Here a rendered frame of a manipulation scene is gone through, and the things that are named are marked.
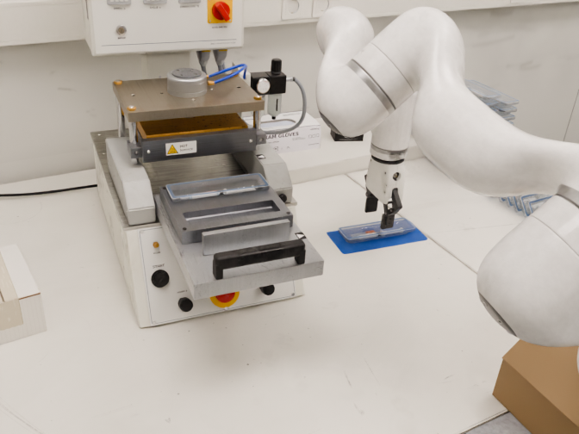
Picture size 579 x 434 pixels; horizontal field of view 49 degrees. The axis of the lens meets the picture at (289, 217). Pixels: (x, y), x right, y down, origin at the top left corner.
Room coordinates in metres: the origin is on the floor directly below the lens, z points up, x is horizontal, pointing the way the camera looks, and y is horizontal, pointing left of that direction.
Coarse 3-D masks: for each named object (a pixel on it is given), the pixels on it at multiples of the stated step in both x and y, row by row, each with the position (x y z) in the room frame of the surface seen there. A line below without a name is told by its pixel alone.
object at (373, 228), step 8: (360, 224) 1.33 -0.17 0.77; (368, 224) 1.33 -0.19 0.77; (376, 224) 1.33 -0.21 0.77; (400, 224) 1.34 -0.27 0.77; (408, 224) 1.34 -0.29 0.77; (344, 232) 1.28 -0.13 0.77; (352, 232) 1.29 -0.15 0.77; (360, 232) 1.29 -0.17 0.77; (368, 232) 1.29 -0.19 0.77; (376, 232) 1.29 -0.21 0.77; (384, 232) 1.30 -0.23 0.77
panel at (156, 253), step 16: (144, 240) 0.99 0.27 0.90; (160, 240) 1.00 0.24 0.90; (144, 256) 0.98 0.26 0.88; (160, 256) 0.99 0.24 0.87; (144, 272) 0.97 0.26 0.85; (176, 272) 0.99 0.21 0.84; (160, 288) 0.96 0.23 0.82; (176, 288) 0.97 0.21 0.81; (256, 288) 1.03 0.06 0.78; (288, 288) 1.05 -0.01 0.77; (160, 304) 0.95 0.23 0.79; (176, 304) 0.96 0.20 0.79; (208, 304) 0.98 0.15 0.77; (224, 304) 0.99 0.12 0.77; (240, 304) 1.00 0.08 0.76; (256, 304) 1.01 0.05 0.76; (160, 320) 0.94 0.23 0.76; (176, 320) 0.95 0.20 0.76
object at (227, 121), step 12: (156, 120) 1.20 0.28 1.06; (168, 120) 1.20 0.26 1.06; (180, 120) 1.21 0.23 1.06; (192, 120) 1.21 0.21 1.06; (204, 120) 1.22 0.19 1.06; (216, 120) 1.22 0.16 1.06; (228, 120) 1.23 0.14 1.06; (240, 120) 1.23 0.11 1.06; (144, 132) 1.14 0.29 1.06; (156, 132) 1.14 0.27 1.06; (168, 132) 1.14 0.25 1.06; (180, 132) 1.15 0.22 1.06; (192, 132) 1.16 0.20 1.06; (204, 132) 1.17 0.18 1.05
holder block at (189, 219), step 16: (160, 192) 1.03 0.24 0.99; (256, 192) 1.04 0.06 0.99; (272, 192) 1.05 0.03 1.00; (176, 208) 0.96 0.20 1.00; (192, 208) 0.97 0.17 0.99; (208, 208) 0.97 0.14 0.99; (224, 208) 0.98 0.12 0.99; (240, 208) 0.99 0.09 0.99; (256, 208) 1.00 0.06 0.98; (272, 208) 1.01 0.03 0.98; (288, 208) 0.99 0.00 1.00; (176, 224) 0.92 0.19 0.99; (192, 224) 0.94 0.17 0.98; (208, 224) 0.92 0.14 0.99; (224, 224) 0.92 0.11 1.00; (240, 224) 0.93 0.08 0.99; (192, 240) 0.89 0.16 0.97
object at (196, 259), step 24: (168, 216) 0.97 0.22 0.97; (168, 240) 0.94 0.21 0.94; (216, 240) 0.87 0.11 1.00; (240, 240) 0.88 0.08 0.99; (264, 240) 0.90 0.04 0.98; (288, 240) 0.92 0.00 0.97; (192, 264) 0.83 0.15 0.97; (264, 264) 0.85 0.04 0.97; (288, 264) 0.85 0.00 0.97; (312, 264) 0.86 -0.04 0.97; (192, 288) 0.79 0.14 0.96; (216, 288) 0.79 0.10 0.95; (240, 288) 0.81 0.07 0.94
